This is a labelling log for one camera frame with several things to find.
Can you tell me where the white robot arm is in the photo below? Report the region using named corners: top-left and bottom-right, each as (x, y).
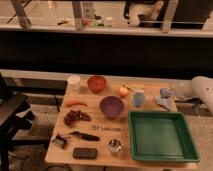
top-left (172, 76), bottom-right (213, 115)

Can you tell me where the red bowl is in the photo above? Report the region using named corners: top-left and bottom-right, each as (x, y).
top-left (87, 75), bottom-right (107, 94)

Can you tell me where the blue sponge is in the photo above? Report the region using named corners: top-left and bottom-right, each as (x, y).
top-left (160, 88), bottom-right (172, 98)

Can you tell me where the black chair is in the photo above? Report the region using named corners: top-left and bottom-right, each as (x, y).
top-left (0, 73), bottom-right (30, 171)

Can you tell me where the orange carrot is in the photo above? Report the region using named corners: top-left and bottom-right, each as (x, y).
top-left (65, 100), bottom-right (88, 107)

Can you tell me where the bunch of red grapes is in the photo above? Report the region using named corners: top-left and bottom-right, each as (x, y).
top-left (63, 110), bottom-right (91, 126)

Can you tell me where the green plastic tray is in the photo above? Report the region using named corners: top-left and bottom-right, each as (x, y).
top-left (128, 111), bottom-right (200, 163)

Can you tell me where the purple bowl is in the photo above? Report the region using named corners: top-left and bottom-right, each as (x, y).
top-left (99, 96), bottom-right (124, 119)

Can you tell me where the orange apple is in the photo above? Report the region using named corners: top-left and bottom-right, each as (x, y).
top-left (118, 87), bottom-right (129, 98)

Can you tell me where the person in beige trousers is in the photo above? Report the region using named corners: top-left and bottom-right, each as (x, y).
top-left (123, 0), bottom-right (164, 27)

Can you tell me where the black handled peeler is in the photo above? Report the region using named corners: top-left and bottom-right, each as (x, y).
top-left (70, 131), bottom-right (100, 141)

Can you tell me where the small metal cup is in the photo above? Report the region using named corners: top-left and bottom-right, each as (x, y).
top-left (108, 139), bottom-right (122, 155)

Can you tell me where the light blue cup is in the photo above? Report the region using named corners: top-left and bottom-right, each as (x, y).
top-left (133, 92), bottom-right (145, 107)

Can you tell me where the blue grey cloth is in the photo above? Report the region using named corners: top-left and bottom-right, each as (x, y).
top-left (154, 96), bottom-right (173, 111)

